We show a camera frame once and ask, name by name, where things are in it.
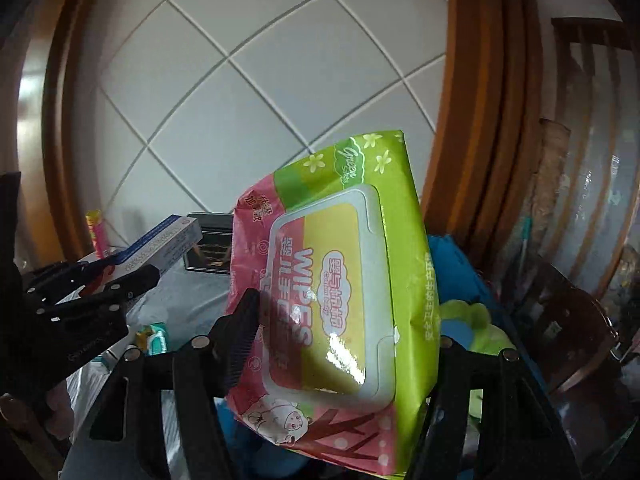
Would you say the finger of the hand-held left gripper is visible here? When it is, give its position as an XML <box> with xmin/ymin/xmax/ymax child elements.
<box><xmin>37</xmin><ymin>264</ymin><xmax>161</xmax><ymax>314</ymax></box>
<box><xmin>22</xmin><ymin>259</ymin><xmax>109</xmax><ymax>307</ymax></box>

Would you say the rolled patterned carpet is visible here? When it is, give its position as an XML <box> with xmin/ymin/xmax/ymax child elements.
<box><xmin>524</xmin><ymin>117</ymin><xmax>572</xmax><ymax>242</ymax></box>

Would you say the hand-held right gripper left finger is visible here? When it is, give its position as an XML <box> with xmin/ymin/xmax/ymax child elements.
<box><xmin>60</xmin><ymin>287</ymin><xmax>261</xmax><ymax>480</ymax></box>

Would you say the yellow red snack can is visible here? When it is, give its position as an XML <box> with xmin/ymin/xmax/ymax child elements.
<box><xmin>85</xmin><ymin>209</ymin><xmax>111</xmax><ymax>262</ymax></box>

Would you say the black gift box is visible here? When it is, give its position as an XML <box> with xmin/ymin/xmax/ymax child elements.
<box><xmin>182</xmin><ymin>212</ymin><xmax>236</xmax><ymax>274</ymax></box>

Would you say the blue white carton box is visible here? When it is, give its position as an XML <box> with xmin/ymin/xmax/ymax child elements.
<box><xmin>77</xmin><ymin>214</ymin><xmax>203</xmax><ymax>286</ymax></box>

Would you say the person's left hand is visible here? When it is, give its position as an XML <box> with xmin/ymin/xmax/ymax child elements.
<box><xmin>42</xmin><ymin>385</ymin><xmax>76</xmax><ymax>441</ymax></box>

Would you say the teal tissue packet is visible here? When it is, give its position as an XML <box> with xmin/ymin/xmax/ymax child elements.
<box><xmin>137</xmin><ymin>322</ymin><xmax>174</xmax><ymax>357</ymax></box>

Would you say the wooden chair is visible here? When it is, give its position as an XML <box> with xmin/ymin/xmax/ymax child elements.
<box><xmin>519</xmin><ymin>254</ymin><xmax>622</xmax><ymax>397</ymax></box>

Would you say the green plush toy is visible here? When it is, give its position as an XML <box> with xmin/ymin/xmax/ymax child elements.
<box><xmin>439</xmin><ymin>300</ymin><xmax>517</xmax><ymax>357</ymax></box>

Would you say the wooden glass partition screen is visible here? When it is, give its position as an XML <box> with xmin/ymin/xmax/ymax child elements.
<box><xmin>549</xmin><ymin>16</ymin><xmax>640</xmax><ymax>288</ymax></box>

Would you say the blue plastic crate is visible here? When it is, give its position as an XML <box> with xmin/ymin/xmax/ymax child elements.
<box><xmin>215</xmin><ymin>232</ymin><xmax>516</xmax><ymax>480</ymax></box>

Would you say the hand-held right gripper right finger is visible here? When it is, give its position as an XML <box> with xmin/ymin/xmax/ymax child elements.
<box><xmin>405</xmin><ymin>335</ymin><xmax>583</xmax><ymax>480</ymax></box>

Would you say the green pink wipes pack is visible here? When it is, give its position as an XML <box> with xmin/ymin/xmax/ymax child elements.
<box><xmin>224</xmin><ymin>130</ymin><xmax>441</xmax><ymax>480</ymax></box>

